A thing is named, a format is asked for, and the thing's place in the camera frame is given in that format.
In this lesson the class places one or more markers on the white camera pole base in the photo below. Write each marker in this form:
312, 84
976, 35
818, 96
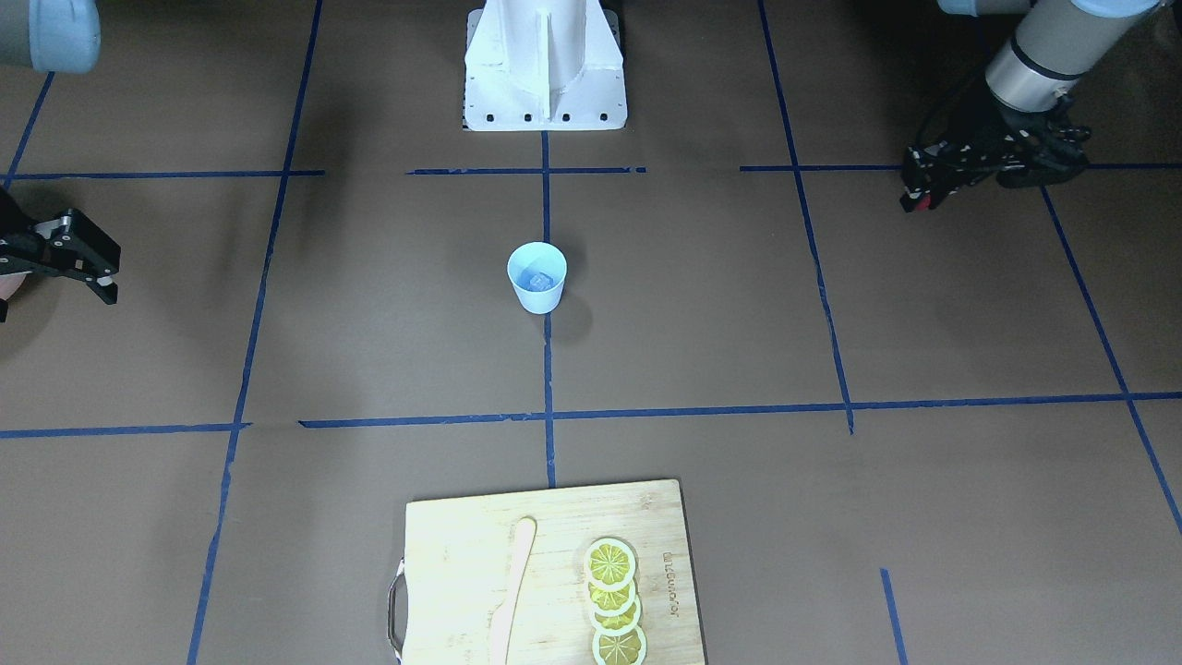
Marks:
544, 66

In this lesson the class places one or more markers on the light blue cup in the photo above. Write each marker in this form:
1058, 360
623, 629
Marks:
538, 256

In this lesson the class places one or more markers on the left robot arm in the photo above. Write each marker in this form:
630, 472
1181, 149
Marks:
1053, 46

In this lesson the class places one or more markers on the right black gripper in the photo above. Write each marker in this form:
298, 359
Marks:
57, 247

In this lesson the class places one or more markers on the clear ice cube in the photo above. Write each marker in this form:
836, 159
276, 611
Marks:
537, 281

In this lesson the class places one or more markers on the yellow plastic knife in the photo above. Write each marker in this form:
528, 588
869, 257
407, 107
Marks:
503, 618

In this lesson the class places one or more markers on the bamboo cutting board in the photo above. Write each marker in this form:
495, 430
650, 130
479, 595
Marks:
454, 569

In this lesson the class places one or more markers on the lemon slice one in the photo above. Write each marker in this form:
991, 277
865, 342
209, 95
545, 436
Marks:
610, 564

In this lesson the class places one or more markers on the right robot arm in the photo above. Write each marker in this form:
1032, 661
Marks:
54, 37

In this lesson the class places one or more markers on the lemon slice two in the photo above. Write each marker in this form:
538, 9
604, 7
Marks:
614, 602

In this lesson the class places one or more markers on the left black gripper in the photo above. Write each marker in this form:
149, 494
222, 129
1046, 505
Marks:
1036, 148

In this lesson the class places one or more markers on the lemon slice four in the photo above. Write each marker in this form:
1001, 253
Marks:
628, 648

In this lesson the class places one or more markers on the lemon slice three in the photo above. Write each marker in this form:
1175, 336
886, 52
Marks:
619, 624

